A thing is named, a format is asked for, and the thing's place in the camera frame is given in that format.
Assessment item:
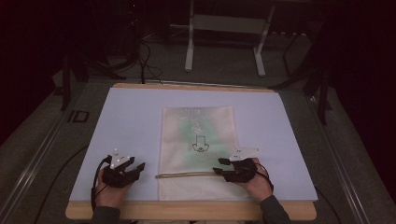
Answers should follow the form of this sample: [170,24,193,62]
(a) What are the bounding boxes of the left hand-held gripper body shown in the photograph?
[102,147,136,189]

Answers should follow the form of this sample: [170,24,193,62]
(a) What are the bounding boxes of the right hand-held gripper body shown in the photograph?
[221,146,262,184]

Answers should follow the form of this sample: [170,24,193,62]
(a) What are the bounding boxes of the white mesh zipper bag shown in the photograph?
[154,105,251,202]

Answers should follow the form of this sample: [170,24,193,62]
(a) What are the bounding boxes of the person's left hand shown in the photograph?
[93,168,134,209]

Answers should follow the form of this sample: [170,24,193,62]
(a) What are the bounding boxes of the person's right hand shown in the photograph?
[233,157,275,203]

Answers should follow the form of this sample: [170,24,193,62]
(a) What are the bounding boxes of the light blue mat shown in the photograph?
[68,87,319,203]

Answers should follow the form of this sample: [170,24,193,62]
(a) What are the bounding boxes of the black stand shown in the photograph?
[268,29,333,126]
[60,51,127,112]

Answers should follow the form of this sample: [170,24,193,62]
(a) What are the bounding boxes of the white metal stand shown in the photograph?
[184,0,276,77]

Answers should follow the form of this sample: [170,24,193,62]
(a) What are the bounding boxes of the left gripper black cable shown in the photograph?
[91,156,112,211]

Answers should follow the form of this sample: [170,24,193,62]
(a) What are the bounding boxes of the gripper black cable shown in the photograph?
[91,156,112,211]
[255,161,276,192]

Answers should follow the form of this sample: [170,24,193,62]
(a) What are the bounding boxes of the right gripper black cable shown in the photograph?
[255,161,276,192]

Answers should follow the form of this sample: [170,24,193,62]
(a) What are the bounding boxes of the black floor cable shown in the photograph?
[32,144,91,224]

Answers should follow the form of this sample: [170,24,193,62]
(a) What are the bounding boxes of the aluminium rail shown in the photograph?
[0,102,74,220]
[306,94,373,224]

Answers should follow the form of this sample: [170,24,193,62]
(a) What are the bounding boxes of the black floor cables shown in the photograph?
[122,38,163,86]

